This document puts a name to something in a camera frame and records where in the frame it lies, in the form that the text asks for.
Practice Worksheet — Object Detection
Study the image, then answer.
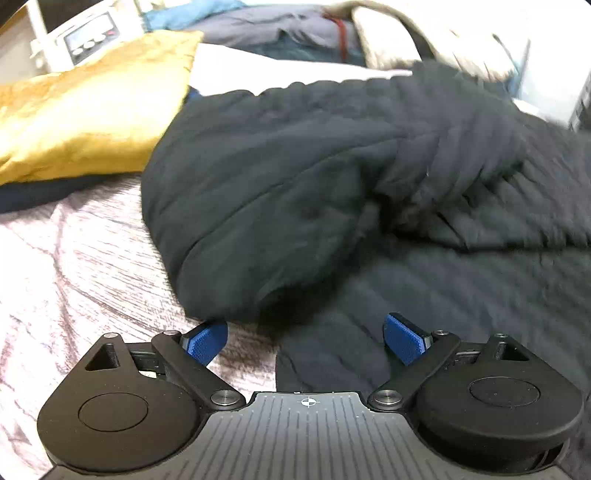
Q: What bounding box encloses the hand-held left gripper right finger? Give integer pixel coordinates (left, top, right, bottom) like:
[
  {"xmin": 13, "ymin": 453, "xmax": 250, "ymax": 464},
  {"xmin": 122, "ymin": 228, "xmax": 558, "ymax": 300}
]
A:
[{"xmin": 369, "ymin": 312, "xmax": 536, "ymax": 411}]

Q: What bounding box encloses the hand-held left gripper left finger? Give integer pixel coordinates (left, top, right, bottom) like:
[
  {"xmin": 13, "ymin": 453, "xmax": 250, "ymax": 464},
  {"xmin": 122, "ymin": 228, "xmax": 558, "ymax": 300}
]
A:
[{"xmin": 84, "ymin": 322, "xmax": 245, "ymax": 409}]

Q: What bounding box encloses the black quilted coat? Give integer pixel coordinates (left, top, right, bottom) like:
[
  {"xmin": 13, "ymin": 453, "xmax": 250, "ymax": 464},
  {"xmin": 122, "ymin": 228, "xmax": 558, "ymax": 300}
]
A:
[{"xmin": 141, "ymin": 60, "xmax": 591, "ymax": 403}]

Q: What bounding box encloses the pinkish grey textured blanket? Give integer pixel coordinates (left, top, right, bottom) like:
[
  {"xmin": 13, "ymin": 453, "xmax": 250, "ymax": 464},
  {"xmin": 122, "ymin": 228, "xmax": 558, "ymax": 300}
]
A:
[{"xmin": 0, "ymin": 171, "xmax": 283, "ymax": 477}]

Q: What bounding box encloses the yellow velvet cushion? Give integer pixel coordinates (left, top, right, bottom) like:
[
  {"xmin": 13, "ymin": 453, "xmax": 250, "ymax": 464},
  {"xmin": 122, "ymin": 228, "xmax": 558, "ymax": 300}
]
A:
[{"xmin": 0, "ymin": 30, "xmax": 205, "ymax": 186}]

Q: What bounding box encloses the white pillow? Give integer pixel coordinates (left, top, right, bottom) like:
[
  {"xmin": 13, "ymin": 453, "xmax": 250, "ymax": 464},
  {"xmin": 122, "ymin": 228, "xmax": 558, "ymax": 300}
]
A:
[{"xmin": 188, "ymin": 44, "xmax": 415, "ymax": 99}]

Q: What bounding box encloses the grey bed sheet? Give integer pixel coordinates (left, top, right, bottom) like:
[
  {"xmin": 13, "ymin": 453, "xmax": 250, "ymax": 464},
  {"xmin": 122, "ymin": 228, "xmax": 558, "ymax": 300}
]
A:
[{"xmin": 193, "ymin": 8, "xmax": 357, "ymax": 52}]

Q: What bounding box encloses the white device with display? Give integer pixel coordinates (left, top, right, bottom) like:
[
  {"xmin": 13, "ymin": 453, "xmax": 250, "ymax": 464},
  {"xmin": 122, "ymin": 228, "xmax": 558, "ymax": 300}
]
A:
[{"xmin": 30, "ymin": 8, "xmax": 145, "ymax": 73}]

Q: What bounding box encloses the bed with blue cover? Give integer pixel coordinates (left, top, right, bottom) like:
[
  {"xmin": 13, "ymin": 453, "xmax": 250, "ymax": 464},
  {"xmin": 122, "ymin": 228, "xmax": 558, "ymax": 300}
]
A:
[{"xmin": 141, "ymin": 0, "xmax": 370, "ymax": 69}]

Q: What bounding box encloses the red strap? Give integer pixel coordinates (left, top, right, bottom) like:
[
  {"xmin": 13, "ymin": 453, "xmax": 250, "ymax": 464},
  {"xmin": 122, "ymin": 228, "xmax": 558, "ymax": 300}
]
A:
[{"xmin": 322, "ymin": 13, "xmax": 350, "ymax": 62}]

